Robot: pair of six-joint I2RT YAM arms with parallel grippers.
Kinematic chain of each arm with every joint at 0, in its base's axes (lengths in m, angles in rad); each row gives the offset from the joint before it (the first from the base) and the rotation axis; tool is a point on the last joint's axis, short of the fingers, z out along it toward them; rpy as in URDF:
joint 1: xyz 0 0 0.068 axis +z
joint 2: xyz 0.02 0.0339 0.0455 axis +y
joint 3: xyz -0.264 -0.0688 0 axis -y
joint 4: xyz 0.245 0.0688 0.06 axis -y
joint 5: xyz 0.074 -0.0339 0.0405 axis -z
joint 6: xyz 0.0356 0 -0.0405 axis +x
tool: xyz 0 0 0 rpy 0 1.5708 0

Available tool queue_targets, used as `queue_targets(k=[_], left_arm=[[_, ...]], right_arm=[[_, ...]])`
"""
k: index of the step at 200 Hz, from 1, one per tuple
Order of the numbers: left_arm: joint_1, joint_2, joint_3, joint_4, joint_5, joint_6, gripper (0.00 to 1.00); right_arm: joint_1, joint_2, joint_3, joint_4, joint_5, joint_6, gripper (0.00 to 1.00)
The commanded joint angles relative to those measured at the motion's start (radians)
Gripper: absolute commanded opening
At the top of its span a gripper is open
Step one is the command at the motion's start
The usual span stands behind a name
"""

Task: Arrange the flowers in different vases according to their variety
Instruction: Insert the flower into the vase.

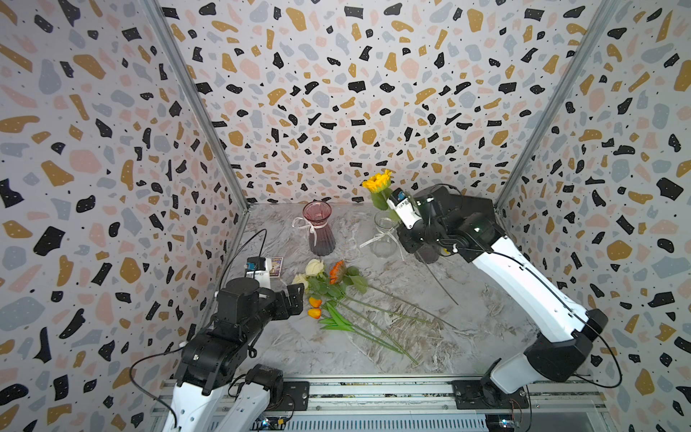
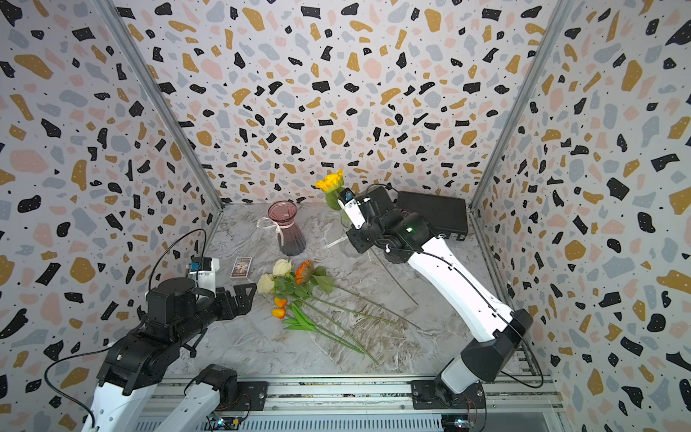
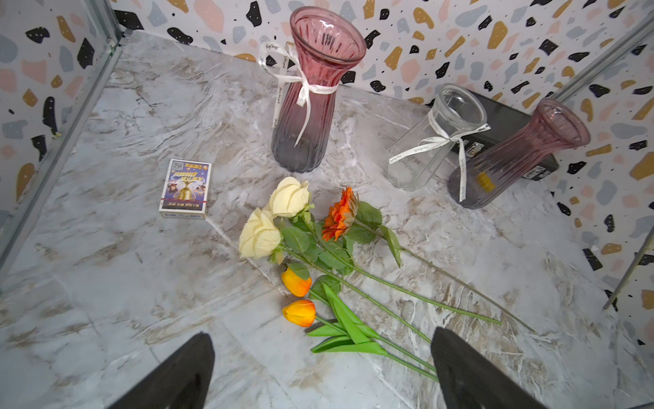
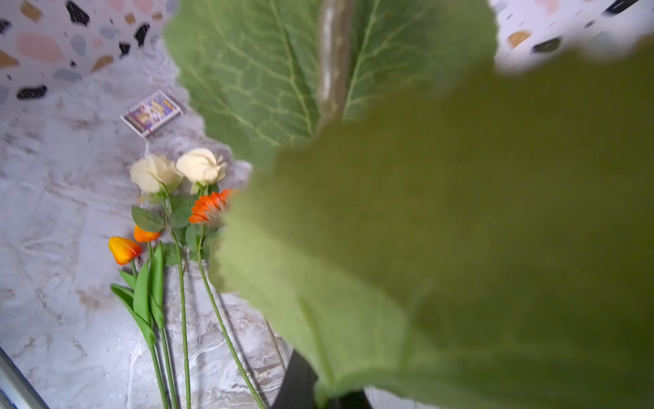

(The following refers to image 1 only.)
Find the orange tulip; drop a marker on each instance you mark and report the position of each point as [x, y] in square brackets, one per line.
[361, 320]
[330, 319]

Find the yellow sunflower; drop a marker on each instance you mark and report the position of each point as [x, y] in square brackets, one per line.
[380, 187]

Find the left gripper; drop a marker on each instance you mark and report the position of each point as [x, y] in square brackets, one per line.
[296, 300]

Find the playing card box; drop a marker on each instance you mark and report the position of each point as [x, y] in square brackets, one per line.
[276, 264]

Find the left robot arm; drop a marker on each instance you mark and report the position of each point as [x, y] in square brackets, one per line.
[209, 362]

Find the aluminium front rail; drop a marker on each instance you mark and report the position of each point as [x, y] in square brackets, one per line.
[415, 403]

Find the orange gerbera flower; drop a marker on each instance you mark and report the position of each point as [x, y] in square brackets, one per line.
[351, 286]

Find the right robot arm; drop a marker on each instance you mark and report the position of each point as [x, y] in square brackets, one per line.
[567, 330]

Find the black case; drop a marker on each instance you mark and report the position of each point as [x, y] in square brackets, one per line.
[456, 216]

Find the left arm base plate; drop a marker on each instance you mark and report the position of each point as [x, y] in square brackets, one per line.
[286, 396]

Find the white rose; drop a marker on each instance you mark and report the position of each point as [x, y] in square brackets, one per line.
[323, 284]
[301, 279]

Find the clear glass vase with ribbon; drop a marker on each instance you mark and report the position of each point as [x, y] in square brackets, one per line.
[384, 243]

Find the red glass vase with ribbon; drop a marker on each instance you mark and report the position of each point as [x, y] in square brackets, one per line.
[315, 219]

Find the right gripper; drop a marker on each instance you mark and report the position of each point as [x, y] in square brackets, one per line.
[403, 234]

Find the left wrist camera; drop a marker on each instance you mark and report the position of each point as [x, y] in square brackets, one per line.
[259, 268]

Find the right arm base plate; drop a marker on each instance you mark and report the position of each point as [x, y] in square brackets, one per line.
[476, 394]

